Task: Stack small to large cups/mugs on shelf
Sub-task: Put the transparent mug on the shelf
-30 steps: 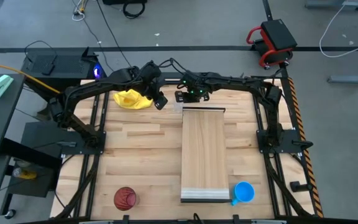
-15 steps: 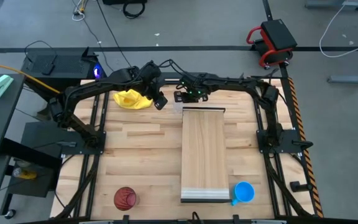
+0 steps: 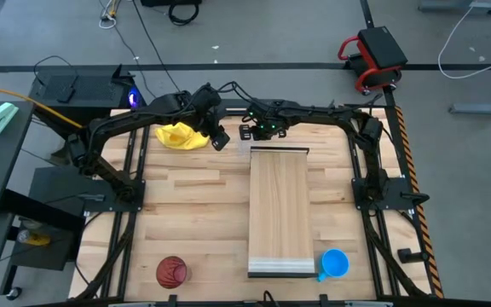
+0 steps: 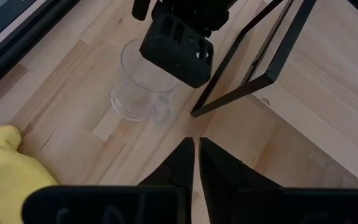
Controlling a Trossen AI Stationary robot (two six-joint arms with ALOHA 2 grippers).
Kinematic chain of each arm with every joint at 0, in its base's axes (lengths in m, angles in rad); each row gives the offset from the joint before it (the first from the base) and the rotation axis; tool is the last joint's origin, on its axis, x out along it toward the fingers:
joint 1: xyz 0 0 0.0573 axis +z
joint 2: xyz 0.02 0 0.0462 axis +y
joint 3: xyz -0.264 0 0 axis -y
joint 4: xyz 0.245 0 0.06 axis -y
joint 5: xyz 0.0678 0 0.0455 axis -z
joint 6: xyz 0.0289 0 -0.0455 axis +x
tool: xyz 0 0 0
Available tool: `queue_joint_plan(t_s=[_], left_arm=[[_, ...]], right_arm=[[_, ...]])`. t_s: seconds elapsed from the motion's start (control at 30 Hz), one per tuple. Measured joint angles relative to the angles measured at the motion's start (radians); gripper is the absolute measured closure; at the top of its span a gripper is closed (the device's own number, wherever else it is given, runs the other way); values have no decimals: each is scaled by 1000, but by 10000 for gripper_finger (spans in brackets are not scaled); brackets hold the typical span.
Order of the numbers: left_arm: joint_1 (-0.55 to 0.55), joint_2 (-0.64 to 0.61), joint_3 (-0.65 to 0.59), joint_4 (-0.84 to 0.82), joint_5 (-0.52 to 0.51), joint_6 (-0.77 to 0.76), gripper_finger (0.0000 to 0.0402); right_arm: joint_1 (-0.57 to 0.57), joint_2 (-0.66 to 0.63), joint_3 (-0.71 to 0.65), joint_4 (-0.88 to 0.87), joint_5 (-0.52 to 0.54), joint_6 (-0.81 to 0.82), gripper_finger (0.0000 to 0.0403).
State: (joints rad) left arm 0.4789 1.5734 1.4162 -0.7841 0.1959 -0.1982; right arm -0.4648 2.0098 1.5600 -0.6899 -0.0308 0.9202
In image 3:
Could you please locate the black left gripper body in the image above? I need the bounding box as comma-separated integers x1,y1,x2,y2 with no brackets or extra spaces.
201,107,228,138

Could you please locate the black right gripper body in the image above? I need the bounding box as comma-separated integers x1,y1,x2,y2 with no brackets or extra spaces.
245,101,290,142

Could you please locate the blue plastic mug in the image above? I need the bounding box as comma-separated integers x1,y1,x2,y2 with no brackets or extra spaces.
316,248,351,283

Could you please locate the yellow crumpled cloth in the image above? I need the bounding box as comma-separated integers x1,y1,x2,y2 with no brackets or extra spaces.
154,121,211,152

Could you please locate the wooden cutting board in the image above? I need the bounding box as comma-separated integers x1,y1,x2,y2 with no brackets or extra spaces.
247,146,320,280

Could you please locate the red and black rolling stool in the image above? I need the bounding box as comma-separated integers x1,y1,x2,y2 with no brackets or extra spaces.
337,26,409,96

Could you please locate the black computer case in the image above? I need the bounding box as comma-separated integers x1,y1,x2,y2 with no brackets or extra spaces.
28,63,140,125

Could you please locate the yellow black hazard tape strip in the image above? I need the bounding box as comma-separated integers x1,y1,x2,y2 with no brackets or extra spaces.
393,106,445,299

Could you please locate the black clamp knob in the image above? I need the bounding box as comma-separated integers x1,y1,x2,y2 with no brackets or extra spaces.
396,246,429,264

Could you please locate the black lower cart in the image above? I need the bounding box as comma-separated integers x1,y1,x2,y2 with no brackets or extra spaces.
0,165,88,299

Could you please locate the yellow object on cart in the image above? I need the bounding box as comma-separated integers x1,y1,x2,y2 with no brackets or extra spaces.
16,229,53,247

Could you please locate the mint green stapler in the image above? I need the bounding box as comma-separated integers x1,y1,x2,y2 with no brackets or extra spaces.
0,101,20,136

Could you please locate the grey desk leg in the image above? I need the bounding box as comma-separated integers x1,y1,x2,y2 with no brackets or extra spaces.
417,0,491,16
448,90,491,116

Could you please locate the long black floor cable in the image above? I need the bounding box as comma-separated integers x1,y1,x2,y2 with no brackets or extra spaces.
130,0,183,93

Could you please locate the black coiled cable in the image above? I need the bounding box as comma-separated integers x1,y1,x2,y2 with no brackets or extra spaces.
167,0,201,26

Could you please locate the short white coiled cable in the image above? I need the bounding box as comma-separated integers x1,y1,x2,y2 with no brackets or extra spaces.
97,0,121,30

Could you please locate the long white floor cable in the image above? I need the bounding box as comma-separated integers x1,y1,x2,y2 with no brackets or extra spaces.
436,3,491,80

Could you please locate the yellow cable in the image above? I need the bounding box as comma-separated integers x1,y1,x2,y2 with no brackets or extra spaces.
0,80,85,130

